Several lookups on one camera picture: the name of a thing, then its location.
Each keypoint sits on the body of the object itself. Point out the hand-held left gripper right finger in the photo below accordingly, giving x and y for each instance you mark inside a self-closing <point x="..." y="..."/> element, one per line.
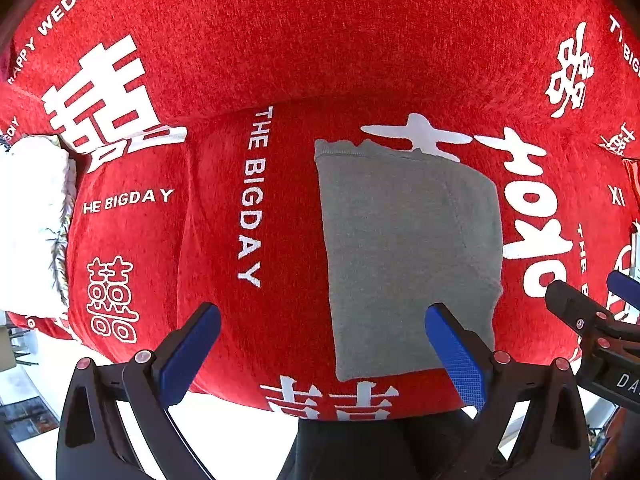
<point x="457" y="355"/>

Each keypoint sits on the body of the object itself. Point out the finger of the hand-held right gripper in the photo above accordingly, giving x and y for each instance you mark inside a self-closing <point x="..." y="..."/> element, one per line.
<point x="575" y="307"/>
<point x="627" y="290"/>

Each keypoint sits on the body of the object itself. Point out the red foil decoration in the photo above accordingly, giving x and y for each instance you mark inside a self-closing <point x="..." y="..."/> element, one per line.
<point x="631" y="170"/>

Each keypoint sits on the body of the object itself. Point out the white fringed cloth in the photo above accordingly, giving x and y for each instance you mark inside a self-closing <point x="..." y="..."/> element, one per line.
<point x="30" y="220"/>

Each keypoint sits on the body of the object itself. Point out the grey sweater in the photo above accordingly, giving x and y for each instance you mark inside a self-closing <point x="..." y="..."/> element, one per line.
<point x="400" y="250"/>

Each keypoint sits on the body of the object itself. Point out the red printed blanket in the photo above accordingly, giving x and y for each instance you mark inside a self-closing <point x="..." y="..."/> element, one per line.
<point x="325" y="35"/>

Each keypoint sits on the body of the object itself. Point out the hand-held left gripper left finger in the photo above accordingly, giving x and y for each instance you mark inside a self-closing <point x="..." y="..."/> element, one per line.
<point x="192" y="355"/>

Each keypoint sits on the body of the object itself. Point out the beige box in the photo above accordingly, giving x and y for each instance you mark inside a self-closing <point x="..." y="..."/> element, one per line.
<point x="5" y="347"/>

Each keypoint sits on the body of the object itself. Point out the dark printed picture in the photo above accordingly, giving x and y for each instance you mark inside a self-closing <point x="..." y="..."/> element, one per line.
<point x="27" y="420"/>

